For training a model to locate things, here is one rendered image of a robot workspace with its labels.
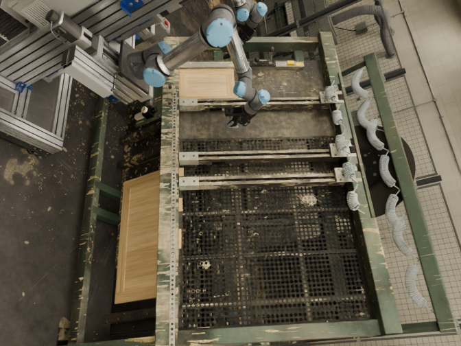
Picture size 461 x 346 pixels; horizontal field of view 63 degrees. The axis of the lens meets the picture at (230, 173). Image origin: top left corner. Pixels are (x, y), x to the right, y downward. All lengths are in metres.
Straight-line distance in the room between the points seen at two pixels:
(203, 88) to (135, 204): 0.98
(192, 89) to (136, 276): 1.37
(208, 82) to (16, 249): 1.68
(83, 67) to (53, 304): 1.52
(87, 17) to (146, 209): 1.31
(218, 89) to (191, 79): 0.22
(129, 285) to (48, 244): 0.60
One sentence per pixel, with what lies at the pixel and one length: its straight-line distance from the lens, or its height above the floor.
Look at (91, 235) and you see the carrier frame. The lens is 2.80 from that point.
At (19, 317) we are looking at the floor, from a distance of 2.66.
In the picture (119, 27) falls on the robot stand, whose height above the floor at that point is 1.07.
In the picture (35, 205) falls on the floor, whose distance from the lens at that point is 2.80.
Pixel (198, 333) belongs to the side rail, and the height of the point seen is 1.00.
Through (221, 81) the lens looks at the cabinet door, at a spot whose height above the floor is 1.15.
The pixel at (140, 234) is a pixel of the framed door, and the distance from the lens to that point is 2.74.
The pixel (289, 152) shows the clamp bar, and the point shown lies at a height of 1.53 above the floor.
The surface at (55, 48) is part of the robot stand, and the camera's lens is 2.40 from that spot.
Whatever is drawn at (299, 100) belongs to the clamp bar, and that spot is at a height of 1.64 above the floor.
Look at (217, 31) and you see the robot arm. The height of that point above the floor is 1.63.
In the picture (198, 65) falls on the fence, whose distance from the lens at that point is 2.96.
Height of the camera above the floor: 2.21
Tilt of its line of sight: 25 degrees down
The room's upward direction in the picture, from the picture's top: 73 degrees clockwise
